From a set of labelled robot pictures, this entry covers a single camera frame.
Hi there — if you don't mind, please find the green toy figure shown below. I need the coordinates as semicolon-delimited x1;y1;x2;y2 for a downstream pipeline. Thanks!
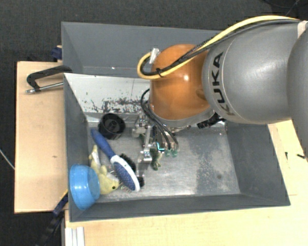
149;147;163;171

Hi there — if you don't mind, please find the yellow toy duck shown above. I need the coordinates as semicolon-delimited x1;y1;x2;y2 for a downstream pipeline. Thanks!
88;145;120;196

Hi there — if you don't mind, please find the blue and white brush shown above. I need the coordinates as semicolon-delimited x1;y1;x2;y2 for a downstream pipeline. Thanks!
90;128;145;192

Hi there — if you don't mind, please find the black round cap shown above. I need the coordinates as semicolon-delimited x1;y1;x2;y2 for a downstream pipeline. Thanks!
98;113;126;140

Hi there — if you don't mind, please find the pale cardboard board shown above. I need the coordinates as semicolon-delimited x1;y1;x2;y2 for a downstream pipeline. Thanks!
14;61;69;214

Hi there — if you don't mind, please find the blue bowl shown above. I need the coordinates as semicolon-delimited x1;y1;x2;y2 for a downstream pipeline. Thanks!
69;163;101;211

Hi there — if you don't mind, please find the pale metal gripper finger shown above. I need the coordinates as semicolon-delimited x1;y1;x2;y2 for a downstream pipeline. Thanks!
137;149;153;178

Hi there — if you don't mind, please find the grey metal bin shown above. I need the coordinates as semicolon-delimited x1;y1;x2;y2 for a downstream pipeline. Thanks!
61;21;291;222

